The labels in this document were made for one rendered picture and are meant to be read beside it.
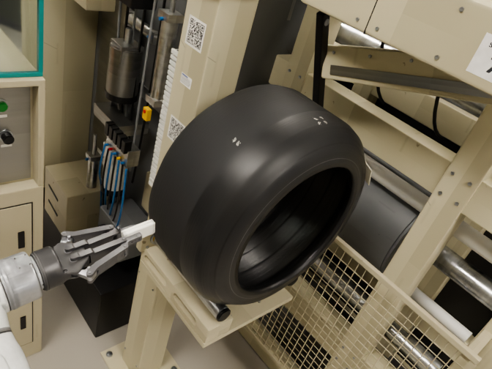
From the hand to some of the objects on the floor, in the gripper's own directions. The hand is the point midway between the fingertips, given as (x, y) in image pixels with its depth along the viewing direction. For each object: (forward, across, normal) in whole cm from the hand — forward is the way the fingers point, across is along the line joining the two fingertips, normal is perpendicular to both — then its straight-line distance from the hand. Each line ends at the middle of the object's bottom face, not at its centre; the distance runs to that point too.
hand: (138, 231), depth 91 cm
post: (+21, +35, +126) cm, 132 cm away
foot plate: (+21, +35, +126) cm, 132 cm away
